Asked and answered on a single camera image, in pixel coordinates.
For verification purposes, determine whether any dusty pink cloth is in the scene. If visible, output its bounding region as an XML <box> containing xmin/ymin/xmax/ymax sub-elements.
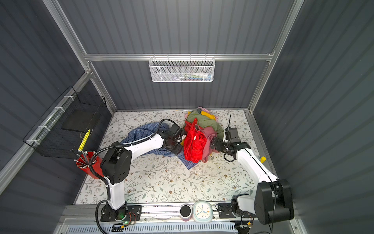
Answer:
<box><xmin>195</xmin><ymin>125</ymin><xmax>217</xmax><ymax>163</ymax></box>

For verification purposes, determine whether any red cloth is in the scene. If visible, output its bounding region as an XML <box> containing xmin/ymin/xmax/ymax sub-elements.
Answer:
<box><xmin>184</xmin><ymin>118</ymin><xmax>207</xmax><ymax>163</ymax></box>

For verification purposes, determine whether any blue checkered cloth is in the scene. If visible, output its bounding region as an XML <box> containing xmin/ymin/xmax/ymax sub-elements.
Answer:
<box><xmin>120</xmin><ymin>122</ymin><xmax>198</xmax><ymax>170</ymax></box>

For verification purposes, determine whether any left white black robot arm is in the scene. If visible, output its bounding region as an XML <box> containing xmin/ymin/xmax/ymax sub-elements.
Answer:
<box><xmin>100</xmin><ymin>122</ymin><xmax>186</xmax><ymax>221</ymax></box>

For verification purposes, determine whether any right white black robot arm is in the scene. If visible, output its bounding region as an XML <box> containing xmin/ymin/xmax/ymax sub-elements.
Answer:
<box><xmin>210</xmin><ymin>137</ymin><xmax>294</xmax><ymax>225</ymax></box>

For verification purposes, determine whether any olive green cloth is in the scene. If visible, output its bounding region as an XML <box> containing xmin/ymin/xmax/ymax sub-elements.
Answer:
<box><xmin>186</xmin><ymin>109</ymin><xmax>224</xmax><ymax>139</ymax></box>

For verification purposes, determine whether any yellow cloth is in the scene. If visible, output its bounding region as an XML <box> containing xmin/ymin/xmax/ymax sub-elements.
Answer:
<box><xmin>185</xmin><ymin>110</ymin><xmax>216</xmax><ymax>120</ymax></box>

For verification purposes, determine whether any floral table mat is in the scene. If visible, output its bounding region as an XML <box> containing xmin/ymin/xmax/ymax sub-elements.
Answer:
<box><xmin>74</xmin><ymin>109</ymin><xmax>274</xmax><ymax>205</ymax></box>

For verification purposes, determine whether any yellow marker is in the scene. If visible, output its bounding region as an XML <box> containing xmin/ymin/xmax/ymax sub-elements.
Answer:
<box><xmin>260</xmin><ymin>157</ymin><xmax>267</xmax><ymax>164</ymax></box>

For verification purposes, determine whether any white mint alarm clock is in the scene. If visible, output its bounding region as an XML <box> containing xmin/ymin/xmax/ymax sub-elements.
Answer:
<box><xmin>192</xmin><ymin>201</ymin><xmax>213</xmax><ymax>223</ymax></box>

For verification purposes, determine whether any black round speaker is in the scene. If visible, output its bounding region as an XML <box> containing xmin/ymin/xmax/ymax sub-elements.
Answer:
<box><xmin>179</xmin><ymin>204</ymin><xmax>192</xmax><ymax>222</ymax></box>

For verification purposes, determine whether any red pen cup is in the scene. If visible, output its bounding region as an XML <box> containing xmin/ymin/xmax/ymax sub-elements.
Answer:
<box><xmin>73</xmin><ymin>150</ymin><xmax>105</xmax><ymax>180</ymax></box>

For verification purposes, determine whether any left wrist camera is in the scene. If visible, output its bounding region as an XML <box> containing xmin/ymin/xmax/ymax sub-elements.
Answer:
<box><xmin>169</xmin><ymin>124</ymin><xmax>183</xmax><ymax>136</ymax></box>

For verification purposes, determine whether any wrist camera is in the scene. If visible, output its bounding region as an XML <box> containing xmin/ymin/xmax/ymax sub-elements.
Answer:
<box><xmin>225</xmin><ymin>116</ymin><xmax>241</xmax><ymax>143</ymax></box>
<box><xmin>169</xmin><ymin>124</ymin><xmax>183</xmax><ymax>136</ymax></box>

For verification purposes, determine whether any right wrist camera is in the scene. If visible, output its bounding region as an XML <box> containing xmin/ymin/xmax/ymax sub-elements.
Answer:
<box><xmin>225</xmin><ymin>116</ymin><xmax>241</xmax><ymax>143</ymax></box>

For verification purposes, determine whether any black corrugated cable hose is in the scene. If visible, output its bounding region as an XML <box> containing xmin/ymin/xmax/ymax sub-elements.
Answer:
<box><xmin>89</xmin><ymin>118</ymin><xmax>177</xmax><ymax>234</ymax></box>

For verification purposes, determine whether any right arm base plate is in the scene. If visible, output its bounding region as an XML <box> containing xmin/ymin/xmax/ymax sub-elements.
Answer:
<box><xmin>215</xmin><ymin>203</ymin><xmax>256</xmax><ymax>219</ymax></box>

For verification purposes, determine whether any white wire mesh basket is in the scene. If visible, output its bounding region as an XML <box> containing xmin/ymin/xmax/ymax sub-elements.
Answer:
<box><xmin>149</xmin><ymin>56</ymin><xmax>216</xmax><ymax>82</ymax></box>

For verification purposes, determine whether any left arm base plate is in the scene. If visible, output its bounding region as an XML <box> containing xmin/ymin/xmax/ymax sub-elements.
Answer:
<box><xmin>100</xmin><ymin>205</ymin><xmax>142</xmax><ymax>222</ymax></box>

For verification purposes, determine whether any white vented cable tray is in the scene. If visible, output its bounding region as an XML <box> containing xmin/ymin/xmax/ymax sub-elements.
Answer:
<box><xmin>65</xmin><ymin>221</ymin><xmax>239</xmax><ymax>234</ymax></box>

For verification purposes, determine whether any black wire basket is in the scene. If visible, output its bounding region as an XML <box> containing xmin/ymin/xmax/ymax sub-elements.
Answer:
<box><xmin>23</xmin><ymin>89</ymin><xmax>111</xmax><ymax>159</ymax></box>

